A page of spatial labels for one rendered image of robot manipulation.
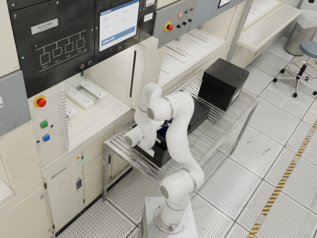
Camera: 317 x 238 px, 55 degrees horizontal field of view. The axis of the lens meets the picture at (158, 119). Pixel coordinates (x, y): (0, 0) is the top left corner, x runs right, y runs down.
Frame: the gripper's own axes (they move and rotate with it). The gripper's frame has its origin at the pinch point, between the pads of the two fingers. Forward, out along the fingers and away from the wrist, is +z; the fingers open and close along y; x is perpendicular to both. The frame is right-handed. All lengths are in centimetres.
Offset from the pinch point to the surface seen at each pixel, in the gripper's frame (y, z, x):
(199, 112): 5.4, 40.6, -19.9
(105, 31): -29, -23, 51
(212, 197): 41, 49, -106
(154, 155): 7.1, -13.2, -22.0
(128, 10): -30, -8, 58
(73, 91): -66, -17, -15
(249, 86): -15, 230, -106
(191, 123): 8.4, 26.5, -19.9
